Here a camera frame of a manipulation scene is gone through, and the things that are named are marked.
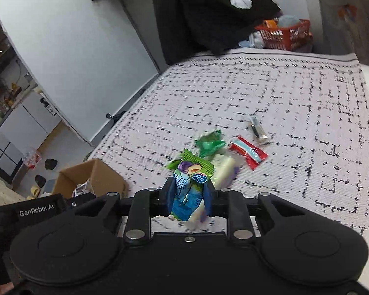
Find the long white cake packet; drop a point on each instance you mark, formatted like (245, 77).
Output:
(226, 168)

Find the white kitchen cabinet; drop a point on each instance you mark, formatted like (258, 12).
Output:
(24, 128)

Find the white desk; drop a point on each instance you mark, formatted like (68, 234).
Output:
(340, 27)

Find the green candy packet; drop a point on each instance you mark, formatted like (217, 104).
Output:
(210, 144)

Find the blue green snack packet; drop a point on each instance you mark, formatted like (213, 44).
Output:
(190, 173)

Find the person's left hand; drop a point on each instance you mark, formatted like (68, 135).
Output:
(5, 288)

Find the water bottle pack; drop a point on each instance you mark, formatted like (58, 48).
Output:
(31, 158)

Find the red plastic basket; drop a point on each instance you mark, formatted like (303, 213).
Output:
(285, 38)

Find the small clear black packet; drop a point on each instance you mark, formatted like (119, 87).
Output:
(260, 135)

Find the brown cardboard box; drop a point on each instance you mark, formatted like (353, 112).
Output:
(103, 179)

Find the red teal snack packet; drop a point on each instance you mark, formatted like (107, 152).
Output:
(253, 155)

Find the grey door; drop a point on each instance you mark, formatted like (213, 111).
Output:
(142, 16)

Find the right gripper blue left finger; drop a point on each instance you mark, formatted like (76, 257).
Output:
(142, 207)

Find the black slipper on floor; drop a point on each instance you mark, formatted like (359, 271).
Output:
(50, 164)

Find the black jacket on chair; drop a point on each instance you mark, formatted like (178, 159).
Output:
(187, 27)

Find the black white snack packet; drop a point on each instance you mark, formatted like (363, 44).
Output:
(82, 189)

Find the white black patterned blanket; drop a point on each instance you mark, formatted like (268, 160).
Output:
(314, 108)

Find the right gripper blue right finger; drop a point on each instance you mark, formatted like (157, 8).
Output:
(231, 206)

